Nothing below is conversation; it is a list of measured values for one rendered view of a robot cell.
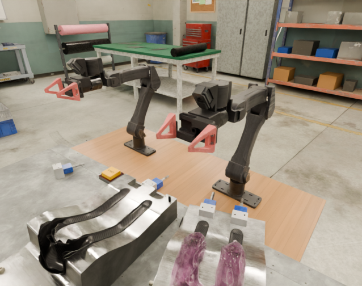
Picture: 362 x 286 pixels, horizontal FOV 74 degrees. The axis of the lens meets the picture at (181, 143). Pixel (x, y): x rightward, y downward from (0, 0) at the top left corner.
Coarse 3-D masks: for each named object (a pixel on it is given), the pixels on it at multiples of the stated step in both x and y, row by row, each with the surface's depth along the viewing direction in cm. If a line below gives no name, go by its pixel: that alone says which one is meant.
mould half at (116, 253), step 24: (144, 192) 86; (48, 216) 70; (120, 216) 77; (144, 216) 77; (168, 216) 82; (120, 240) 67; (144, 240) 74; (0, 264) 65; (24, 264) 65; (72, 264) 57; (96, 264) 59; (120, 264) 67
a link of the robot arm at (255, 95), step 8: (248, 88) 88; (256, 88) 82; (264, 88) 82; (272, 88) 82; (232, 96) 74; (240, 96) 74; (248, 96) 75; (256, 96) 79; (264, 96) 83; (272, 96) 85; (240, 104) 69; (248, 104) 75; (256, 104) 82; (272, 104) 87; (272, 112) 90
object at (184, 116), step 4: (184, 112) 62; (180, 116) 62; (184, 116) 61; (188, 116) 61; (192, 116) 60; (196, 116) 59; (184, 120) 62; (188, 120) 60; (212, 120) 57; (184, 124) 63; (188, 124) 62; (188, 128) 62; (192, 128) 60; (196, 128) 59; (192, 132) 60; (196, 132) 59; (200, 132) 60; (196, 136) 61; (204, 140) 59
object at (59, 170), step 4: (56, 164) 109; (60, 164) 109; (68, 164) 112; (80, 164) 113; (84, 164) 114; (56, 168) 106; (60, 168) 107; (64, 168) 109; (68, 168) 109; (72, 168) 110; (56, 172) 106; (60, 172) 107; (64, 172) 109; (68, 172) 110; (56, 176) 107; (60, 176) 108; (64, 176) 109
